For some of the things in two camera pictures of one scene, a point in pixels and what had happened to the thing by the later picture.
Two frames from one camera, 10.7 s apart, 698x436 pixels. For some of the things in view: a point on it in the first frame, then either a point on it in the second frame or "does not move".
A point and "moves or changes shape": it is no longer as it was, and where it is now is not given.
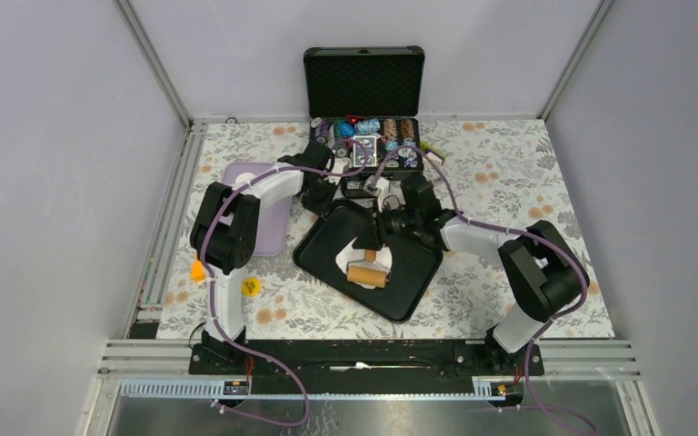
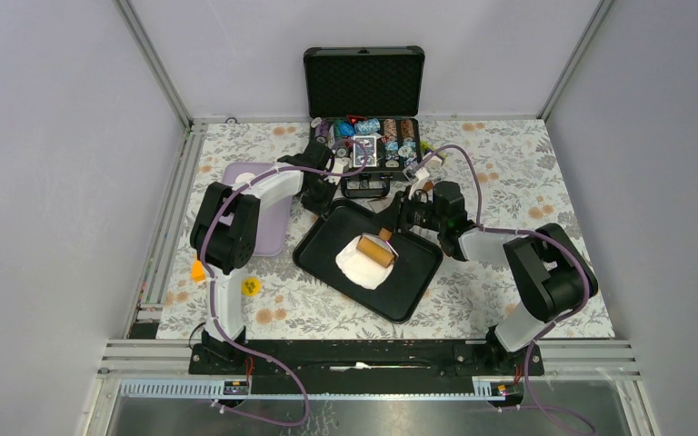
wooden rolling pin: x=368 y=272 moves or changes shape
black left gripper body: x=321 y=196 does not move
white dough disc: x=384 y=256 to x=360 y=269
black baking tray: x=334 y=226 does not move
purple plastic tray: x=275 y=222 does not move
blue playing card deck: x=370 y=143 does not move
